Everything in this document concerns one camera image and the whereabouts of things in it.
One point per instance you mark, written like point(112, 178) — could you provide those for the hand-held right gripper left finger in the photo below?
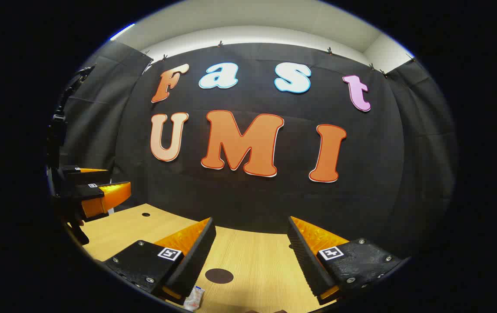
point(196, 256)

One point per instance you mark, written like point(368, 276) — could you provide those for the brown round coaster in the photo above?
point(219, 276)

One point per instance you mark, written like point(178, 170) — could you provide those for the black stand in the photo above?
point(57, 126)

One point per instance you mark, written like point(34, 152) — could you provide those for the ceiling light strip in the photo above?
point(122, 31)

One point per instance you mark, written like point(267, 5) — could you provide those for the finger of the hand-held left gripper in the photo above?
point(79, 176)
point(90, 191)

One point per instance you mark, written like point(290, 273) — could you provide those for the white toothpaste tube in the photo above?
point(194, 299)

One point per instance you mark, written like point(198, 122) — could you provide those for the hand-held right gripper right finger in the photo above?
point(305, 256)

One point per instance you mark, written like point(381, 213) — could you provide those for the wooden desktop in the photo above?
point(253, 269)

